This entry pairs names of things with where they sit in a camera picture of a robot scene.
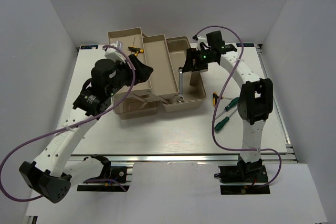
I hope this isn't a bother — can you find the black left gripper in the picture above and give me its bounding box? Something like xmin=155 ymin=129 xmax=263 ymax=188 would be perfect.
xmin=107 ymin=54 xmax=153 ymax=97

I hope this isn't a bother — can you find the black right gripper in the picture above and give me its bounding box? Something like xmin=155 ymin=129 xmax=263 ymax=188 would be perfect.
xmin=182 ymin=48 xmax=216 ymax=73

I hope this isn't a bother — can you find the long yellow black T-handle key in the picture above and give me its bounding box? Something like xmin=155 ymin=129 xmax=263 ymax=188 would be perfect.
xmin=128 ymin=38 xmax=144 ymax=57

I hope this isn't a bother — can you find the beige plastic toolbox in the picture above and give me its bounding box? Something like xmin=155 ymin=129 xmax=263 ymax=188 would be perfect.
xmin=108 ymin=28 xmax=206 ymax=120

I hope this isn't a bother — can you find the silver ratchet wrench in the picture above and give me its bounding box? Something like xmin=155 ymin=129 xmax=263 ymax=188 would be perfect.
xmin=177 ymin=67 xmax=184 ymax=102

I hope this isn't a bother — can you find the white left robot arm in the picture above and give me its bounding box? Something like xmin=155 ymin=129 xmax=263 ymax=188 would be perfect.
xmin=19 ymin=54 xmax=153 ymax=204

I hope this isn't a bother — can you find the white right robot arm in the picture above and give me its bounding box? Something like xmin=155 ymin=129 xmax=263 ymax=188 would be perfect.
xmin=182 ymin=31 xmax=273 ymax=182

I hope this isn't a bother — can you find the blue label sticker right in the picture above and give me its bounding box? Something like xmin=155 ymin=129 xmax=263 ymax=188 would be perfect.
xmin=236 ymin=43 xmax=255 ymax=48

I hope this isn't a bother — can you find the blue label sticker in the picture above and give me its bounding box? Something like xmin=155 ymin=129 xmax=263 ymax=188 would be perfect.
xmin=236 ymin=43 xmax=255 ymax=48
xmin=80 ymin=45 xmax=99 ymax=50

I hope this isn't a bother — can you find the small green screwdriver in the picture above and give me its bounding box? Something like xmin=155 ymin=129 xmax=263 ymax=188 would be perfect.
xmin=215 ymin=97 xmax=239 ymax=120

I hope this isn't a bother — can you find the blue label sticker left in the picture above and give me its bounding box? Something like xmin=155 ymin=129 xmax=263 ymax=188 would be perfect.
xmin=80 ymin=45 xmax=99 ymax=50

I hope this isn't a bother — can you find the large green screwdriver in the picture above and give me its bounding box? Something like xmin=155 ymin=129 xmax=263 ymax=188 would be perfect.
xmin=214 ymin=116 xmax=231 ymax=133

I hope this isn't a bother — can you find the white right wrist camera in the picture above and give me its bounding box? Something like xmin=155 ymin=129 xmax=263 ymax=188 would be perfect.
xmin=192 ymin=35 xmax=210 ymax=50

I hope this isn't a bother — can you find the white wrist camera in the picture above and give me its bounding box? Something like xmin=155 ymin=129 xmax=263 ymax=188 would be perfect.
xmin=102 ymin=40 xmax=128 ymax=63
xmin=192 ymin=35 xmax=210 ymax=50

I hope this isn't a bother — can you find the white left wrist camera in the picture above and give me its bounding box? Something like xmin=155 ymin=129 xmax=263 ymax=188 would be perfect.
xmin=102 ymin=40 xmax=128 ymax=63

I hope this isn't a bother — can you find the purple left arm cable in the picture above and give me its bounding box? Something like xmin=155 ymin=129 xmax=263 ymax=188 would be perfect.
xmin=0 ymin=45 xmax=137 ymax=200

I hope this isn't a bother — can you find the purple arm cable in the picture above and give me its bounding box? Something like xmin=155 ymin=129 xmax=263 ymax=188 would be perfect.
xmin=193 ymin=26 xmax=283 ymax=189
xmin=0 ymin=45 xmax=137 ymax=200

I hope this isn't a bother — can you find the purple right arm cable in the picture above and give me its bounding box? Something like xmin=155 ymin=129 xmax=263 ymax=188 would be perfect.
xmin=193 ymin=26 xmax=283 ymax=189

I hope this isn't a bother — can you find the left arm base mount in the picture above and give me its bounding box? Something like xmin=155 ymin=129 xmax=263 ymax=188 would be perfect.
xmin=77 ymin=163 xmax=133 ymax=193

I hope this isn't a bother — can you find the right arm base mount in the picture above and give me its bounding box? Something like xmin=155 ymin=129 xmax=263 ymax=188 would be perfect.
xmin=214 ymin=161 xmax=270 ymax=195

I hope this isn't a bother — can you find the aluminium table front rail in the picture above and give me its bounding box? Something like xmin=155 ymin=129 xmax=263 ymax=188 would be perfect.
xmin=69 ymin=153 xmax=297 ymax=162

